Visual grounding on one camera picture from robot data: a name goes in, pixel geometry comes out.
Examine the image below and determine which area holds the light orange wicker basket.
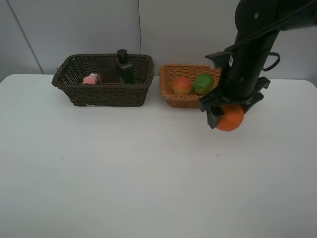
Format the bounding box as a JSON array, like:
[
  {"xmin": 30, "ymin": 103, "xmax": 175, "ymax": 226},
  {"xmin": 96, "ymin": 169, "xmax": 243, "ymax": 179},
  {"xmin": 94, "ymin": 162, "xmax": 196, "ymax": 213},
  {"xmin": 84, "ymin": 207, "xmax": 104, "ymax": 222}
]
[{"xmin": 159, "ymin": 64, "xmax": 221, "ymax": 108}]

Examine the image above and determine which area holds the pink lotion bottle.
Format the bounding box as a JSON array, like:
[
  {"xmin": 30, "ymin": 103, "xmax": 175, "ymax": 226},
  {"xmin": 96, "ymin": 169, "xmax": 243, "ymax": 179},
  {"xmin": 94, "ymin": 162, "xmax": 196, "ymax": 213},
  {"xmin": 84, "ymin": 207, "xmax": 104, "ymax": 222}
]
[{"xmin": 82, "ymin": 73, "xmax": 100, "ymax": 85}]

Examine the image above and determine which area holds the translucent purple plastic cup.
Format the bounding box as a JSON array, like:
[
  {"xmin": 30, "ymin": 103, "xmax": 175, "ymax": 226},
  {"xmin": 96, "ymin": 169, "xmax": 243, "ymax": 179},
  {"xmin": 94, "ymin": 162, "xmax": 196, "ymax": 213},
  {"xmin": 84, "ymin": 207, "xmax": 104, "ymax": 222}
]
[{"xmin": 95, "ymin": 58, "xmax": 120, "ymax": 84}]

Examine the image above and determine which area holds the red orange peach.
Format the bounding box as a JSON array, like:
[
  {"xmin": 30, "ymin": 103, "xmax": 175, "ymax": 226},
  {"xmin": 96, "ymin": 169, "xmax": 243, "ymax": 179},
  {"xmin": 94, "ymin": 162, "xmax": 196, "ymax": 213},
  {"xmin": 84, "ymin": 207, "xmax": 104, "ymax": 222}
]
[{"xmin": 172, "ymin": 77, "xmax": 192, "ymax": 96}]

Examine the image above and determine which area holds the black pump bottle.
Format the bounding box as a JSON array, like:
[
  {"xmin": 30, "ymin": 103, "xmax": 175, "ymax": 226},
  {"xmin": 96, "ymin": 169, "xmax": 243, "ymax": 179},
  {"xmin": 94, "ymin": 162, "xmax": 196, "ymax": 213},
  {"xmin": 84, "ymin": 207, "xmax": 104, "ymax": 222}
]
[{"xmin": 117, "ymin": 49, "xmax": 135, "ymax": 84}]

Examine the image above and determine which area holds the green mango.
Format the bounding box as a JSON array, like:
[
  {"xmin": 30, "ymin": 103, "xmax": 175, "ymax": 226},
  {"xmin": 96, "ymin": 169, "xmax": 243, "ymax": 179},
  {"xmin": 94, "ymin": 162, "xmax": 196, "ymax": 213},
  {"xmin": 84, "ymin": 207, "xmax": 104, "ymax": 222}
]
[{"xmin": 194, "ymin": 73, "xmax": 214, "ymax": 95}]

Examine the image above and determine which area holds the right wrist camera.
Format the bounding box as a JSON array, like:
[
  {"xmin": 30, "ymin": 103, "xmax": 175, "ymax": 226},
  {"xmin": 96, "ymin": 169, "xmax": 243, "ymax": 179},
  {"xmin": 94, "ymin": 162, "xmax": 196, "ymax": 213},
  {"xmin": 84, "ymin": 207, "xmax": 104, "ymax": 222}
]
[{"xmin": 205, "ymin": 51, "xmax": 232, "ymax": 70}]

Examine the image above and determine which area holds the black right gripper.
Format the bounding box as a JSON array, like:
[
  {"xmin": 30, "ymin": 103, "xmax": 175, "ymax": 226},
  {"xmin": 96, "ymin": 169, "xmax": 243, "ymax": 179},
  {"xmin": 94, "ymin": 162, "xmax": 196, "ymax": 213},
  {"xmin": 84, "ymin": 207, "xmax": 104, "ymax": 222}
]
[{"xmin": 198, "ymin": 36, "xmax": 269, "ymax": 129}]

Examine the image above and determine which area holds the orange tangerine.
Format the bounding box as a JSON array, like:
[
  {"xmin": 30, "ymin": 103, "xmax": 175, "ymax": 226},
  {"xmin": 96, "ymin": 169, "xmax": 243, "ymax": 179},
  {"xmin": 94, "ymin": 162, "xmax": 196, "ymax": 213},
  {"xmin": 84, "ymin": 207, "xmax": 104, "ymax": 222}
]
[{"xmin": 216, "ymin": 105, "xmax": 244, "ymax": 132}]

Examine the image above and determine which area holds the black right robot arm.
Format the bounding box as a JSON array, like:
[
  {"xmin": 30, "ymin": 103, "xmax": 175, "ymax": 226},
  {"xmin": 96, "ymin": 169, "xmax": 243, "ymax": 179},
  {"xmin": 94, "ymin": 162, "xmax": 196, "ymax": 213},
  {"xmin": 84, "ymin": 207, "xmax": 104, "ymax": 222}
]
[{"xmin": 198, "ymin": 0, "xmax": 317, "ymax": 129}]

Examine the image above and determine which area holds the dark brown wicker basket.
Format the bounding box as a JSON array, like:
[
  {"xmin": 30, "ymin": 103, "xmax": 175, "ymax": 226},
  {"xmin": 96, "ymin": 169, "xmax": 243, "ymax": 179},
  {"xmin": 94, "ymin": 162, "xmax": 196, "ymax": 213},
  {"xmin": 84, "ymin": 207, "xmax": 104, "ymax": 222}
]
[{"xmin": 52, "ymin": 54, "xmax": 154, "ymax": 107}]

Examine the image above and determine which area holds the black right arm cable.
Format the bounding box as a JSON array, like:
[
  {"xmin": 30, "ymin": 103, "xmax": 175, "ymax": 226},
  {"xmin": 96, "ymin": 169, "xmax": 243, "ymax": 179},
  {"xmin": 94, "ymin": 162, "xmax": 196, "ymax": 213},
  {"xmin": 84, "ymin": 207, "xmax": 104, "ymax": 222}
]
[{"xmin": 224, "ymin": 0, "xmax": 317, "ymax": 71}]

